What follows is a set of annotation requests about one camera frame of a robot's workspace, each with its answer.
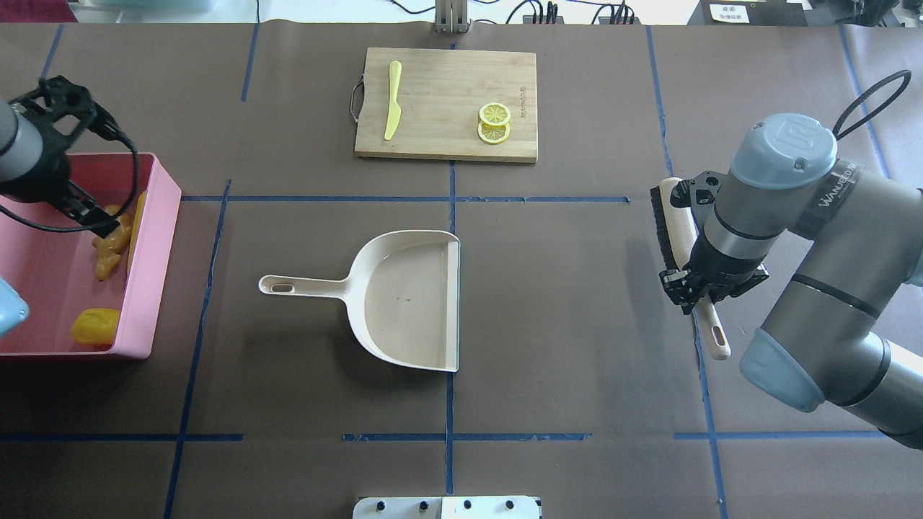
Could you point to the black power strip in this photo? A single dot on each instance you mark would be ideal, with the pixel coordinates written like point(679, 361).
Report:
point(582, 13)

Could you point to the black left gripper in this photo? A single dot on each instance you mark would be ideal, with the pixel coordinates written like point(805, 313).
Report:
point(37, 178)

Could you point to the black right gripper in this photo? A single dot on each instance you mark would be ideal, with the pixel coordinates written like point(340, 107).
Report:
point(723, 270)

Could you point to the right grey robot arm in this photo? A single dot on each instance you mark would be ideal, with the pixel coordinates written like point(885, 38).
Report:
point(817, 344)

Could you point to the bamboo cutting board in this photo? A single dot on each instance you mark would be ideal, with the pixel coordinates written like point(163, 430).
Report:
point(441, 92)

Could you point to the beige plastic dustpan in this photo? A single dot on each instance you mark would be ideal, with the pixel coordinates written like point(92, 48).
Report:
point(401, 297)

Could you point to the yellow-green plastic knife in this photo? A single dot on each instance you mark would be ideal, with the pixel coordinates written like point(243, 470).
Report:
point(394, 109)

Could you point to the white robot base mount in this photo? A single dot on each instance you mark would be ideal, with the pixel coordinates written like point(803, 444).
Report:
point(486, 506)

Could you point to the white paper label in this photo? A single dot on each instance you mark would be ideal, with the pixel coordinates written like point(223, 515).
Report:
point(728, 13)

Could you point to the yellow toy corn cob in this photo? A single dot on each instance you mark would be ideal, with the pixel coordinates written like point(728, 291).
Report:
point(136, 230)

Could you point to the pink plastic bin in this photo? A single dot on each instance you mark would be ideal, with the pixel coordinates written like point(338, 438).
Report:
point(53, 274)

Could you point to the toy ginger root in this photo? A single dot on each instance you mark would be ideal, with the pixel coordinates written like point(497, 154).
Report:
point(109, 250)

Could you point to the metal camera post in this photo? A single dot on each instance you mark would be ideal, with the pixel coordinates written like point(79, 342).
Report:
point(451, 16)

